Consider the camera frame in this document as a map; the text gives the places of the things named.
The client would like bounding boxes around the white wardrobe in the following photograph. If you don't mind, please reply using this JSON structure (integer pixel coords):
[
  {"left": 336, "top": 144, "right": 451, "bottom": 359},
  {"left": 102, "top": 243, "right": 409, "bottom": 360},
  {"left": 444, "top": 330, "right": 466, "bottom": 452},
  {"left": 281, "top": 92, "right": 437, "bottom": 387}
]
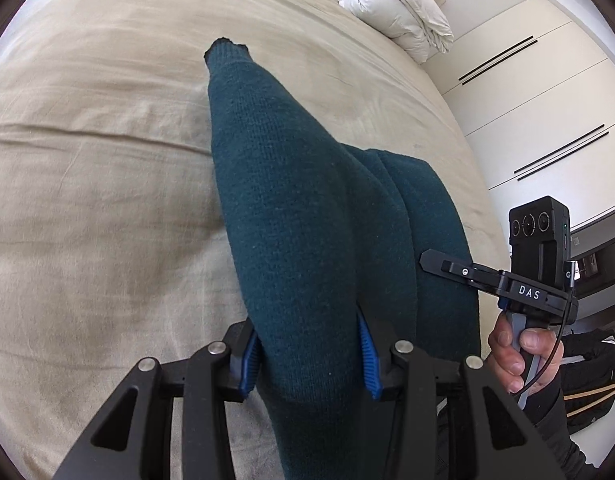
[{"left": 427, "top": 0, "right": 615, "bottom": 241}]

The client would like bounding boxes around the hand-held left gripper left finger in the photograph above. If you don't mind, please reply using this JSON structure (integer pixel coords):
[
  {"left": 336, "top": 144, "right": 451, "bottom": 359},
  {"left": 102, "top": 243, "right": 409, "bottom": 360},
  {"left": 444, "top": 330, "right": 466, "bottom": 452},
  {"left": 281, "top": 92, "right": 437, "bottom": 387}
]
[{"left": 52, "top": 317, "right": 263, "bottom": 480}]

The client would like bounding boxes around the dark cabinet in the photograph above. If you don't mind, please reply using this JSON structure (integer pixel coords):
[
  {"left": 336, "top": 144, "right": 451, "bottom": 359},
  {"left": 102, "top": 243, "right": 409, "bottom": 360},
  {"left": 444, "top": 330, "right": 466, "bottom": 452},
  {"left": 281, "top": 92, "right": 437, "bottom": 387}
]
[{"left": 570, "top": 230, "right": 615, "bottom": 311}]

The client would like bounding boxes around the black bag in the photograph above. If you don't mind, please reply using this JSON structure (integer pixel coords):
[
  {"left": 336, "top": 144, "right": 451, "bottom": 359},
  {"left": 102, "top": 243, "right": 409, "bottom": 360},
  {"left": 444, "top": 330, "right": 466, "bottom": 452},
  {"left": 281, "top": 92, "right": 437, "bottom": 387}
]
[{"left": 557, "top": 330, "right": 615, "bottom": 433}]

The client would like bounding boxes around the person's right hand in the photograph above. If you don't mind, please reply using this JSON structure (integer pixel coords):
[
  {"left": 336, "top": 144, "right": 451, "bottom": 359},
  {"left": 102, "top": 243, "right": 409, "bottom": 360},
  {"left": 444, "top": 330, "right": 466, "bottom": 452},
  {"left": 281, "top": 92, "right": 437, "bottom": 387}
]
[{"left": 487, "top": 316, "right": 563, "bottom": 396}]

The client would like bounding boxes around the person's right forearm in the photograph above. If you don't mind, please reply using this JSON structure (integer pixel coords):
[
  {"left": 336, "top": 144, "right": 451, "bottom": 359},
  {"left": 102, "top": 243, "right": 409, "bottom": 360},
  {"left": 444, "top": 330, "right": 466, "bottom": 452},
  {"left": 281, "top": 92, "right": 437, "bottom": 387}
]
[{"left": 517, "top": 370, "right": 603, "bottom": 480}]

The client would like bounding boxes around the dark green knit sweater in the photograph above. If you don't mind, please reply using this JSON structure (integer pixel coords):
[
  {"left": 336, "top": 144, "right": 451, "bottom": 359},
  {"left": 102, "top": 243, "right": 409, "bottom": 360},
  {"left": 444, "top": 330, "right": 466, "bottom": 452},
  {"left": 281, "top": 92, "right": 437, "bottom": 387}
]
[{"left": 204, "top": 37, "right": 483, "bottom": 480}]

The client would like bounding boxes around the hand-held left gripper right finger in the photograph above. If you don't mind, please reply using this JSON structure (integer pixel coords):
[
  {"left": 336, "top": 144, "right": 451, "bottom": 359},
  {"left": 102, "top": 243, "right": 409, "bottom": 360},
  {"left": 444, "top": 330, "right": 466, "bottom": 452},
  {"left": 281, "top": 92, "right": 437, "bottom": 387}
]
[{"left": 356, "top": 308, "right": 558, "bottom": 480}]

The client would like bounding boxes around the bed with beige sheet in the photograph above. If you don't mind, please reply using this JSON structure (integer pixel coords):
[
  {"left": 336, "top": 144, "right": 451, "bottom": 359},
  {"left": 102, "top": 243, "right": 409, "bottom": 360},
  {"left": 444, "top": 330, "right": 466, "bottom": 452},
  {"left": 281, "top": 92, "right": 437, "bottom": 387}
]
[{"left": 0, "top": 0, "right": 513, "bottom": 480}]

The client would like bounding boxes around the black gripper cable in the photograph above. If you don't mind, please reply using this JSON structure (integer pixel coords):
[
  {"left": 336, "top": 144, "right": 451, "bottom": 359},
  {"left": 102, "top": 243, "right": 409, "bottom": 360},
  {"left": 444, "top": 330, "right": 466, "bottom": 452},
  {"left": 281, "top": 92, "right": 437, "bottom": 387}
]
[{"left": 510, "top": 260, "right": 577, "bottom": 401}]

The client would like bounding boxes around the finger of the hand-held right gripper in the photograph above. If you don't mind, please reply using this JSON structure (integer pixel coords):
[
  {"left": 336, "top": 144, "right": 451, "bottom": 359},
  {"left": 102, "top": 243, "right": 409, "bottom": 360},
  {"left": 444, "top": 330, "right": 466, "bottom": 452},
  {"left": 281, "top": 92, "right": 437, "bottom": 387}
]
[{"left": 420, "top": 249, "right": 504, "bottom": 293}]

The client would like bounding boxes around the folded white duvet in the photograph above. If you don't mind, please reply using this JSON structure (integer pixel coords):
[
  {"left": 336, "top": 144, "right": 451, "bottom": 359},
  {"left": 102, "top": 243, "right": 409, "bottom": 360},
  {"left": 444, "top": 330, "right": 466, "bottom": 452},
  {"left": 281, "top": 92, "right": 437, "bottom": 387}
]
[{"left": 336, "top": 0, "right": 455, "bottom": 64}]

